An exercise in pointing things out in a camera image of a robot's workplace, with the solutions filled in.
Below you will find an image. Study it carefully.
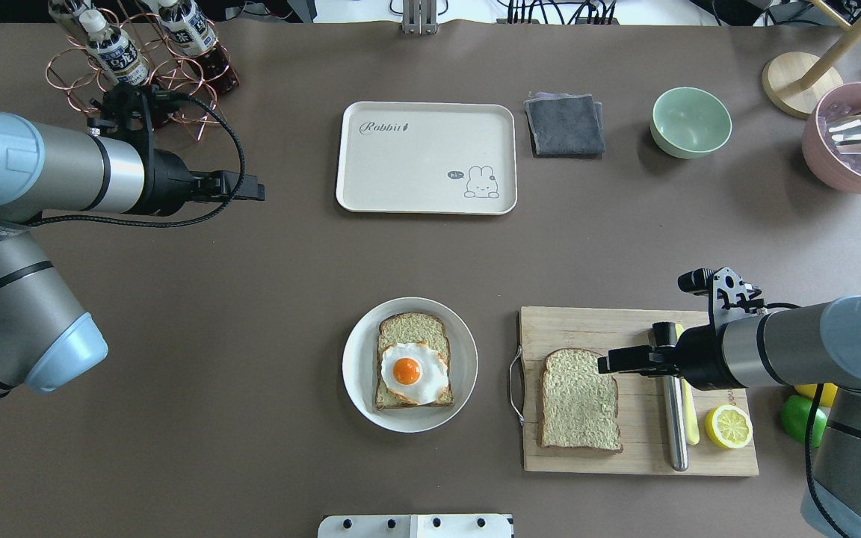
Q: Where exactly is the fried egg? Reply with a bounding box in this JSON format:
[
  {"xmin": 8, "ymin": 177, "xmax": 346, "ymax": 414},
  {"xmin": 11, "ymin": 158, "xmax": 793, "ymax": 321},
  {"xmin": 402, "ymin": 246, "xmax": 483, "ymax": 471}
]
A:
[{"xmin": 380, "ymin": 341, "xmax": 450, "ymax": 406}]

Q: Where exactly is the half lemon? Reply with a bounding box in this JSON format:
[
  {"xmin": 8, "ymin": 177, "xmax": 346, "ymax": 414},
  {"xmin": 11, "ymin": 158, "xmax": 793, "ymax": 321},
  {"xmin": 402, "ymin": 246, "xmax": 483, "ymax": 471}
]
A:
[{"xmin": 705, "ymin": 404, "xmax": 754, "ymax": 449}]

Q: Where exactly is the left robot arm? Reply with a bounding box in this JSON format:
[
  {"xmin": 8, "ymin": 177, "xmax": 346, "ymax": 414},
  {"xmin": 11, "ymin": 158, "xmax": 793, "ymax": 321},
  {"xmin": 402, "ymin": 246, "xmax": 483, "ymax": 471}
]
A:
[{"xmin": 0, "ymin": 107, "xmax": 265, "ymax": 401}]

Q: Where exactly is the steel cylinder muddler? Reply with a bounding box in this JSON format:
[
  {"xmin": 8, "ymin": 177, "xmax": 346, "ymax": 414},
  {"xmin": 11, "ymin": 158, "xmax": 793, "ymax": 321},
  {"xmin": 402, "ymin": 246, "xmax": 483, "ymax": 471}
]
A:
[{"xmin": 652, "ymin": 321, "xmax": 689, "ymax": 472}]

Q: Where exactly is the folded grey cloth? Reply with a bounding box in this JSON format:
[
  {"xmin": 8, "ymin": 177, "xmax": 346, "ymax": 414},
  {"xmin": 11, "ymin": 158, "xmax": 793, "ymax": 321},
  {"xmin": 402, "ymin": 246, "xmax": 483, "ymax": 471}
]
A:
[{"xmin": 524, "ymin": 92, "xmax": 607, "ymax": 157}]

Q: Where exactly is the bread slice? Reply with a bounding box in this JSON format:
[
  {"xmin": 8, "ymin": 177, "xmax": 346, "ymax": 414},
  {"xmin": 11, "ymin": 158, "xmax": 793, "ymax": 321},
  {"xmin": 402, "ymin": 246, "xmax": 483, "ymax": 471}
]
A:
[
  {"xmin": 539, "ymin": 347, "xmax": 624, "ymax": 454},
  {"xmin": 374, "ymin": 312, "xmax": 452, "ymax": 411}
]

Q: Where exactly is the cream rabbit serving tray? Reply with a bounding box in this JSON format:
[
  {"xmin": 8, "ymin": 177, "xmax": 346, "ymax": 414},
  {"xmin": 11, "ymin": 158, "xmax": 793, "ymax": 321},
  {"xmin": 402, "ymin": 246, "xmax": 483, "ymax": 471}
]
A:
[{"xmin": 336, "ymin": 101, "xmax": 517, "ymax": 217}]

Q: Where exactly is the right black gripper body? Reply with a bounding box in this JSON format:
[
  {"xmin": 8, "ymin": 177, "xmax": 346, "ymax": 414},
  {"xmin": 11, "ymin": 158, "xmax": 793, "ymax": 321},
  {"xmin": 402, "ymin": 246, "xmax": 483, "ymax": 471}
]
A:
[{"xmin": 652, "ymin": 324, "xmax": 730, "ymax": 391}]

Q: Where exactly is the mint green bowl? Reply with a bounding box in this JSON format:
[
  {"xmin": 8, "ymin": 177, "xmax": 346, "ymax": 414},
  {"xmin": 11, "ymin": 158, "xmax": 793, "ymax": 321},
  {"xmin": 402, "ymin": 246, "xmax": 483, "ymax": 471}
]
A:
[{"xmin": 649, "ymin": 87, "xmax": 732, "ymax": 159}]

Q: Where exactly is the pink bowl with ice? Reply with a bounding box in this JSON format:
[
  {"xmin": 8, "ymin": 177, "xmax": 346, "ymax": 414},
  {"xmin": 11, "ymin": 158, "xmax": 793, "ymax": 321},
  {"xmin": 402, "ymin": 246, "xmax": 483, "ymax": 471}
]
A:
[{"xmin": 802, "ymin": 82, "xmax": 861, "ymax": 194}]

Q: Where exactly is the tea bottle front left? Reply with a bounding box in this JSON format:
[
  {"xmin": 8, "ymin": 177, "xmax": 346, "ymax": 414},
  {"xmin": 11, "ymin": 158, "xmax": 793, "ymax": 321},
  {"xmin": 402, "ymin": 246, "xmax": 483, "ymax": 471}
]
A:
[{"xmin": 78, "ymin": 9, "xmax": 151, "ymax": 87}]

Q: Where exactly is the upper whole lemon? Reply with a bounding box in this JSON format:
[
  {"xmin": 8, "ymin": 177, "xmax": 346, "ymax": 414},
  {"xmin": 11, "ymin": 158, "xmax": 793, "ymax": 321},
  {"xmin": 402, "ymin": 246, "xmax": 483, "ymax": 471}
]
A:
[{"xmin": 794, "ymin": 383, "xmax": 838, "ymax": 408}]

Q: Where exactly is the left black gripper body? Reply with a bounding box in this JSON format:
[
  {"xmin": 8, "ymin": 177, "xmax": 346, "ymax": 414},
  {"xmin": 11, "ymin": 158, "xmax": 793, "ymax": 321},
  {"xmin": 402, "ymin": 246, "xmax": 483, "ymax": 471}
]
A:
[{"xmin": 141, "ymin": 149, "xmax": 209, "ymax": 217}]

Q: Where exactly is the white round plate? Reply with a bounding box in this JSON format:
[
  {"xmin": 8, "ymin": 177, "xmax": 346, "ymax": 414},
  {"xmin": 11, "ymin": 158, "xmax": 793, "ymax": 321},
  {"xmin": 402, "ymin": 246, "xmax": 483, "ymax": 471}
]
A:
[{"xmin": 342, "ymin": 297, "xmax": 478, "ymax": 435}]

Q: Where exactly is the yellow plastic knife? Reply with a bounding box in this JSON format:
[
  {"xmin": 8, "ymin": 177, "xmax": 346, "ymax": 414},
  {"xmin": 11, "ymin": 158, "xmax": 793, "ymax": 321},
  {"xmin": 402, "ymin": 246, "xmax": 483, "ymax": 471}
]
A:
[{"xmin": 674, "ymin": 323, "xmax": 700, "ymax": 446}]

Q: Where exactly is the wooden cutting board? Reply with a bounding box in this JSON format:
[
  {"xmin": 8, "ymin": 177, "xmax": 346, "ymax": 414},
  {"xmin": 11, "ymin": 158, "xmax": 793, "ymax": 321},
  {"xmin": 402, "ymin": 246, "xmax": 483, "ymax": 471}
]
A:
[{"xmin": 508, "ymin": 306, "xmax": 760, "ymax": 477}]

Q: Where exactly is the tea bottle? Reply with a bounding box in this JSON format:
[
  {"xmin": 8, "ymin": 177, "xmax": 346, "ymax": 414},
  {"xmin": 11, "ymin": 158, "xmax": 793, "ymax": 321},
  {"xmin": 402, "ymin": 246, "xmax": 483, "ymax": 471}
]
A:
[
  {"xmin": 78, "ymin": 9, "xmax": 151, "ymax": 87},
  {"xmin": 47, "ymin": 1, "xmax": 93, "ymax": 46},
  {"xmin": 157, "ymin": 1, "xmax": 239, "ymax": 96}
]

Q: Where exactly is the tea bottle back left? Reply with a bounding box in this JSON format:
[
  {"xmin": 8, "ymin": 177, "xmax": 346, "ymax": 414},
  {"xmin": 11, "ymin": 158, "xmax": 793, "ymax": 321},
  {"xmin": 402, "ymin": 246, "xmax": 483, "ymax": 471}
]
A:
[{"xmin": 47, "ymin": 1, "xmax": 93, "ymax": 46}]

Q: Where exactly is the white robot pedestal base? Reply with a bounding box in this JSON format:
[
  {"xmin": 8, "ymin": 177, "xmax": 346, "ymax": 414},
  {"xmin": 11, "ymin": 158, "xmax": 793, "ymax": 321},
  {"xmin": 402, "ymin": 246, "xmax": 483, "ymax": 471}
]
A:
[{"xmin": 317, "ymin": 513, "xmax": 516, "ymax": 537}]

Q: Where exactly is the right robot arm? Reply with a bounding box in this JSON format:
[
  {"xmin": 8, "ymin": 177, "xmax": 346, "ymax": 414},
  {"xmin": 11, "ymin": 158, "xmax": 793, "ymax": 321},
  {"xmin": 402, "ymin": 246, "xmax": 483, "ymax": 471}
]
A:
[{"xmin": 599, "ymin": 291, "xmax": 861, "ymax": 537}]

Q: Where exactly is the wooden stand with round base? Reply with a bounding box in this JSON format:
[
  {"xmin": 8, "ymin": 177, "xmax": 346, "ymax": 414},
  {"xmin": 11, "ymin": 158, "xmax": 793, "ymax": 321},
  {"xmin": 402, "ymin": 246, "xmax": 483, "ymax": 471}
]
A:
[{"xmin": 762, "ymin": 1, "xmax": 861, "ymax": 120}]

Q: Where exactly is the tea bottle right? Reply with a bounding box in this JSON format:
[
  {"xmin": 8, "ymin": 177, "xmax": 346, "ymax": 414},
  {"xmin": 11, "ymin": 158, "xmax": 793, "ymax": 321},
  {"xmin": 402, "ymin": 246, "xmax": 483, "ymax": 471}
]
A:
[{"xmin": 157, "ymin": 1, "xmax": 239, "ymax": 96}]

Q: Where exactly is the green lime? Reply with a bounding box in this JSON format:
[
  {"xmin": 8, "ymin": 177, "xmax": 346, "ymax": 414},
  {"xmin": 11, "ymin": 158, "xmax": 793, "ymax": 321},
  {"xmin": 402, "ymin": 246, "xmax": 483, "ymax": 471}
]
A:
[{"xmin": 780, "ymin": 395, "xmax": 828, "ymax": 448}]

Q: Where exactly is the copper wire bottle rack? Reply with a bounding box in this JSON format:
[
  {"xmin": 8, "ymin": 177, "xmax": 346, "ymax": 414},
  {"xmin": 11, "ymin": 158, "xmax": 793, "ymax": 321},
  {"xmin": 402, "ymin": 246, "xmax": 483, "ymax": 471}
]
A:
[{"xmin": 46, "ymin": 1, "xmax": 220, "ymax": 118}]

